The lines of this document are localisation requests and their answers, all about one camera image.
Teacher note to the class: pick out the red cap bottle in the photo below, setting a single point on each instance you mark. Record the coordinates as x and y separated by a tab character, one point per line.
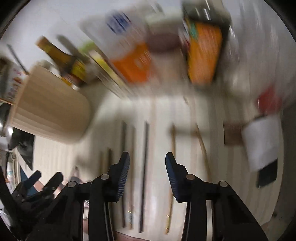
269	102

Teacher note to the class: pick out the yellow seasoning box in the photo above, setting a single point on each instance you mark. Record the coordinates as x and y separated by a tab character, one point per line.
109	77

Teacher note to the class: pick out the steel wok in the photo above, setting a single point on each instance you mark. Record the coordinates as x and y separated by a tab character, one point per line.
6	131

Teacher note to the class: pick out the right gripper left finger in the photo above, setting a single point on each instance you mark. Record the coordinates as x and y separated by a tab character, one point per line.
106	188

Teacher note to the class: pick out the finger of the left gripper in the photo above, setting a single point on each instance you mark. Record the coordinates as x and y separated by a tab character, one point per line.
51	186
27	184

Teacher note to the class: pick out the brown card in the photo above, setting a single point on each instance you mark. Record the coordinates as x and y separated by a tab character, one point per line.
233	133

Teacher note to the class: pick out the striped cat placemat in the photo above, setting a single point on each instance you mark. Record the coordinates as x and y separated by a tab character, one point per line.
172	127

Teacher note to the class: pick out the white paper towel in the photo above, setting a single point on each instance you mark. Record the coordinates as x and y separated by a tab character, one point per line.
261	139

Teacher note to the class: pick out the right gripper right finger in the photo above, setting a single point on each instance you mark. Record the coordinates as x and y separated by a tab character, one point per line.
188	188

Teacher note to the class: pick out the black phone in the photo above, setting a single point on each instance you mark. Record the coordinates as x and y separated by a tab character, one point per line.
268	174

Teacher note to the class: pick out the dark oil bottle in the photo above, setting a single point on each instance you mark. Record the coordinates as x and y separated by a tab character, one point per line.
71	68

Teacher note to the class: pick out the orange labelled sauce bottle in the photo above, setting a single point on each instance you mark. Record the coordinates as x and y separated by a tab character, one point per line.
207	24

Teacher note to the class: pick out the beige wooden utensil holder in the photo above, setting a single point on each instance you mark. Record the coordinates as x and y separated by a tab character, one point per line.
47	107

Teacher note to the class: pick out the orange seasoning packet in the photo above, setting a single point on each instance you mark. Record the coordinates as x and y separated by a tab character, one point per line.
121	36

